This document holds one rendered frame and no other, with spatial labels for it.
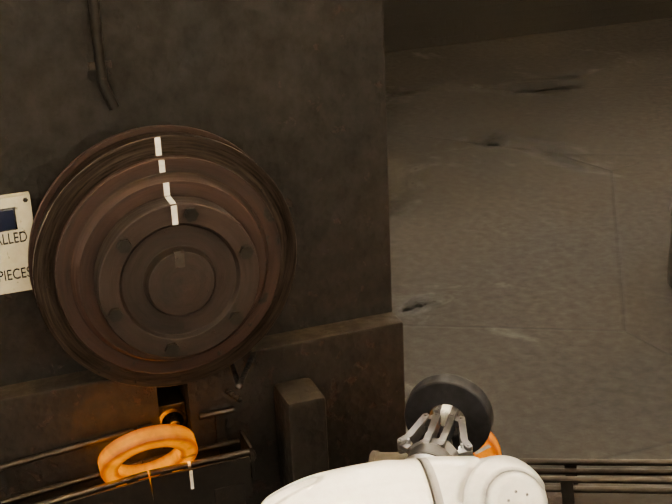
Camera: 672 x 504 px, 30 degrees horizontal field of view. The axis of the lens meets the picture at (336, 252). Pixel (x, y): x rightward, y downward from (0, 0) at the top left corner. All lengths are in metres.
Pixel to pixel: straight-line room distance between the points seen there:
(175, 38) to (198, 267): 0.42
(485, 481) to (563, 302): 3.49
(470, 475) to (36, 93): 1.20
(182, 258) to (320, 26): 0.53
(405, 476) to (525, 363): 2.99
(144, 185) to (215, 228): 0.14
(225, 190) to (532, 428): 1.97
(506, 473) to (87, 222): 1.04
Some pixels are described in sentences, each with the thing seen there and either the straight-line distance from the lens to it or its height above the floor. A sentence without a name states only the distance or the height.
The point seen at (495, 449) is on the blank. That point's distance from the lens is 2.35.
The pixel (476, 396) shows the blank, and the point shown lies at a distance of 2.18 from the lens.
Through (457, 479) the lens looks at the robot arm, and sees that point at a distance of 1.34.
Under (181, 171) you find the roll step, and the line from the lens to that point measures 2.15.
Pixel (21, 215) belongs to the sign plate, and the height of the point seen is 1.20.
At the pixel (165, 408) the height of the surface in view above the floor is 0.77.
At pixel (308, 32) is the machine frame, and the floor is 1.46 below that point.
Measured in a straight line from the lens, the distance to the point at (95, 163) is 2.14.
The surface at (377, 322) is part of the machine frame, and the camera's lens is 2.53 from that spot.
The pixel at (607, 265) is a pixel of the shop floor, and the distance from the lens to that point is 5.14.
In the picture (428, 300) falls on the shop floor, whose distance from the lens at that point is 4.79.
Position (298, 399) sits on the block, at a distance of 2.40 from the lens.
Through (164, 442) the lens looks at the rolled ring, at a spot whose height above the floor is 0.80.
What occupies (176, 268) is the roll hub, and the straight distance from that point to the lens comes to 2.12.
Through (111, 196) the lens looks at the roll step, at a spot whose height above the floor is 1.26.
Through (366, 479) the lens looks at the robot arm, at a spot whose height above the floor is 1.22.
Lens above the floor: 1.93
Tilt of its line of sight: 21 degrees down
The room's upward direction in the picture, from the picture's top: 3 degrees counter-clockwise
